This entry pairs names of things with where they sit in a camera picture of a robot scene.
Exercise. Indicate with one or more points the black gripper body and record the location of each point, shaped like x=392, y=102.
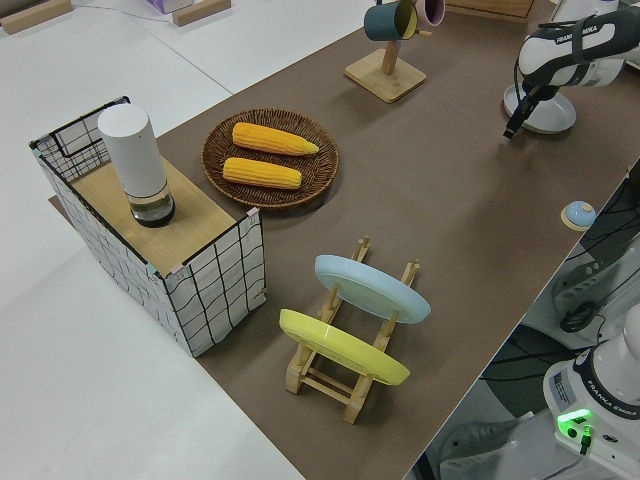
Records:
x=531, y=97

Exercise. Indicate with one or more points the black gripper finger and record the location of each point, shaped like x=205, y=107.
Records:
x=522, y=122
x=513, y=126

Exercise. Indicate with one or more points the gray round plate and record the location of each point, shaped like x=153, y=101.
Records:
x=552, y=115

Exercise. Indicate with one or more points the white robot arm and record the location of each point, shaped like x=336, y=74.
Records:
x=560, y=45

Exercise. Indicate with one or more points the light blue plate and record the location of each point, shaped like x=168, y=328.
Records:
x=370, y=290

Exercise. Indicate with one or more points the yellow plate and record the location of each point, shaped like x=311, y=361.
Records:
x=340, y=345

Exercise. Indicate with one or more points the wooden plate rack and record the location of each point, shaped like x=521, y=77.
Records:
x=325, y=387

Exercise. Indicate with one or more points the wooden drawer box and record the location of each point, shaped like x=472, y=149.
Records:
x=490, y=7

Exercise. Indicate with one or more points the brown table mat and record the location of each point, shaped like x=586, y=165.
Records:
x=450, y=210

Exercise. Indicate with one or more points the blue service bell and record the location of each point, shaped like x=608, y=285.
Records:
x=578, y=214

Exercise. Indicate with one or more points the pink mug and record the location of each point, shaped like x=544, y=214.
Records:
x=431, y=11

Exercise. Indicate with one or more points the wooden mug rack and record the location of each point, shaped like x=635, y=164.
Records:
x=387, y=80

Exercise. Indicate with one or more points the teal mug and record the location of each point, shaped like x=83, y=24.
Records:
x=382, y=20

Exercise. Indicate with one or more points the brown wicker basket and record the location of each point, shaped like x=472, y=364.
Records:
x=320, y=180

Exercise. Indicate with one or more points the yellow corn cob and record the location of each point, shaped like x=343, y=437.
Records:
x=272, y=139
x=260, y=172

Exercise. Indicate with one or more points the wooden block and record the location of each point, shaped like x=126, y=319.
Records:
x=200, y=11
x=32, y=15

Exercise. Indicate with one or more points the purple box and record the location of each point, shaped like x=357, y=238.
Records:
x=170, y=4

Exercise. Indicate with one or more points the white cylinder bottle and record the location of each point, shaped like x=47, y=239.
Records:
x=135, y=160

